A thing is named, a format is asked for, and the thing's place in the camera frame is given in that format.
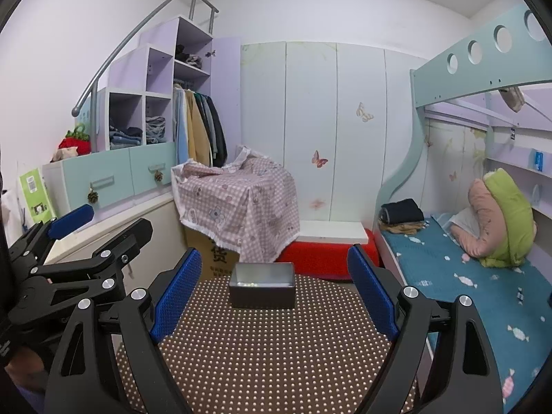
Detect hanging clothes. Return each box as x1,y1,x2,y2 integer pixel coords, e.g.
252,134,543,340
173,85,228,168

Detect folded jeans stack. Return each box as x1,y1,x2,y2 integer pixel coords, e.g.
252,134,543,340
109,116,167,148

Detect dark grey rectangular box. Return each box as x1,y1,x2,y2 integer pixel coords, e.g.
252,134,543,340
228,262,296,310

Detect white pillow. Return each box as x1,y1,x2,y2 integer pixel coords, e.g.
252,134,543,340
448,207,480,234

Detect cardboard box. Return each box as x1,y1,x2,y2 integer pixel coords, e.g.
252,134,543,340
185,223,240,284

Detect brown hanging pouch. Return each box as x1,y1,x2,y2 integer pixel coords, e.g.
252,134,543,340
499,87,525,114

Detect person's left hand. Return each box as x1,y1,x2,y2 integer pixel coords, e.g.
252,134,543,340
5,346,55,394

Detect green blanket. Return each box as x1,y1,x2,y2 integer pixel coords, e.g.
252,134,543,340
478,168,536,269

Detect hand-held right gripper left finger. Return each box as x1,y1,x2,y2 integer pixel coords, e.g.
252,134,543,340
9,205,96,269

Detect grey metal handrail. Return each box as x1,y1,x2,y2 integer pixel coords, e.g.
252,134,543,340
71,0,219,118

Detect white cabinet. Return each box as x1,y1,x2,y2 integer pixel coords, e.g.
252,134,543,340
42,192,191,294

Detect blue candy print bedsheet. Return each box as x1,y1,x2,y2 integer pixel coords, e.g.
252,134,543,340
379,211,552,414

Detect pink checked cloth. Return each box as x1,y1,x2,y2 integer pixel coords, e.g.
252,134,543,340
171,144,302,265

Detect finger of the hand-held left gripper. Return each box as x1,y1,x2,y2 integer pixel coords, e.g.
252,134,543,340
9,218,154,325
43,248,203,414

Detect turquoise drawer unit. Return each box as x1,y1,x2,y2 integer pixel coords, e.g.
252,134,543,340
42,141,178,217

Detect brown polka dot tablecloth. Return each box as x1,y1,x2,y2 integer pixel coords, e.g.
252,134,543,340
114,274,422,414

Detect red strawberry bag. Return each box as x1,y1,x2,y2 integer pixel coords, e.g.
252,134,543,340
57,122,92,154

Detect purple stair shelf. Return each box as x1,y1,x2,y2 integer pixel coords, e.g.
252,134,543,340
88,16,241,152

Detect white wardrobe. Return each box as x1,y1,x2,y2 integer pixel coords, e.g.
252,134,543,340
238,40,433,227

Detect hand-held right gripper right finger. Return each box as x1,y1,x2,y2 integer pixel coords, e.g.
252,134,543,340
347,244,505,414

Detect green white box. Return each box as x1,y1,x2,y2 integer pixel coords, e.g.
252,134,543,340
17,168,58,225

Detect dark folded clothes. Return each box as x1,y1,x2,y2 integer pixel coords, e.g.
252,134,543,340
379,198,426,226

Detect pink pillow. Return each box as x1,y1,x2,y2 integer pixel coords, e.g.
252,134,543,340
448,177,538,260

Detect turquoise bunk bed frame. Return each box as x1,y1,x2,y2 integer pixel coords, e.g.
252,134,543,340
374,2,552,277

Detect tan folded clothes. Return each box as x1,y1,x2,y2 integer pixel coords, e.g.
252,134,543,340
379,221,428,237

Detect white board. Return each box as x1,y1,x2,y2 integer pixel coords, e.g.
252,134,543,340
297,220,370,245

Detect red stool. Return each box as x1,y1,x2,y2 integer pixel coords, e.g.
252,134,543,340
275,228,381,282

